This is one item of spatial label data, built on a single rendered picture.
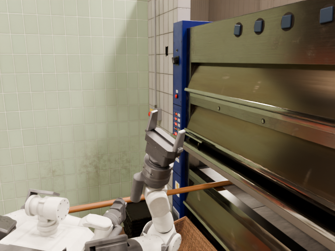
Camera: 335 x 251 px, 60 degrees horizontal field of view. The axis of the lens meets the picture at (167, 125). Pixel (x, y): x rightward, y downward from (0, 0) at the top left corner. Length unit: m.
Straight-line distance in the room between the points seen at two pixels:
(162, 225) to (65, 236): 0.32
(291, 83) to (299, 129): 0.17
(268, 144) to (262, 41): 0.42
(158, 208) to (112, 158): 1.89
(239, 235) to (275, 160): 0.53
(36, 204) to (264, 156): 0.88
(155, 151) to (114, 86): 1.88
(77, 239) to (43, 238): 0.10
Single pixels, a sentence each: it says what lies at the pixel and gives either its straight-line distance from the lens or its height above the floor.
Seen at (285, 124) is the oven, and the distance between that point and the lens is 1.19.
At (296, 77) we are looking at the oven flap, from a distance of 1.17.
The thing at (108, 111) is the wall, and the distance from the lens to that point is 2.67.
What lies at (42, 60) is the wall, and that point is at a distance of 2.60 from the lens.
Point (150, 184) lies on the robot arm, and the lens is 0.86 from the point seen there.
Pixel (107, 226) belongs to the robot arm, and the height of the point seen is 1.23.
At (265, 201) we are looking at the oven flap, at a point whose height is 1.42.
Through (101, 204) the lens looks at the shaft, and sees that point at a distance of 1.54.
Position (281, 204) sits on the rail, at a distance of 1.06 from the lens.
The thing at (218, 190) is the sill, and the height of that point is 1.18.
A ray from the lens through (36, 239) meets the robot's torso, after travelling 0.98.
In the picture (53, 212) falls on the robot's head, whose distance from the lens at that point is 0.92.
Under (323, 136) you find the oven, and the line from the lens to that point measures 1.08.
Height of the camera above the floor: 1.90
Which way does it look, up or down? 13 degrees down
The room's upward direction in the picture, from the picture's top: straight up
